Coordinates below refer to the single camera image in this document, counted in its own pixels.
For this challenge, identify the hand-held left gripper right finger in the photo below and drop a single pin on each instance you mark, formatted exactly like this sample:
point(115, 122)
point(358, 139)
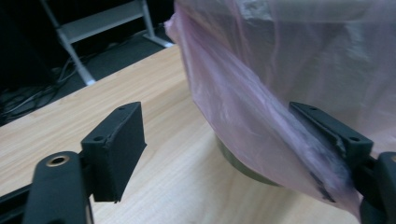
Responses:
point(339, 133)

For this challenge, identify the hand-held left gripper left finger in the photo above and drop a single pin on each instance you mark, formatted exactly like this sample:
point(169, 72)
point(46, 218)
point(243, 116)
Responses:
point(118, 149)

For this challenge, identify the pink plastic bag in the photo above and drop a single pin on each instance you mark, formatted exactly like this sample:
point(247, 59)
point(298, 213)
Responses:
point(280, 77)

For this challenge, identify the green ribbed bin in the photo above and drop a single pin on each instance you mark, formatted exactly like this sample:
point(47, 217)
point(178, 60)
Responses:
point(243, 163)

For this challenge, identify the white metal stand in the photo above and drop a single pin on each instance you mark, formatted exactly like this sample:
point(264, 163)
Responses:
point(93, 28)

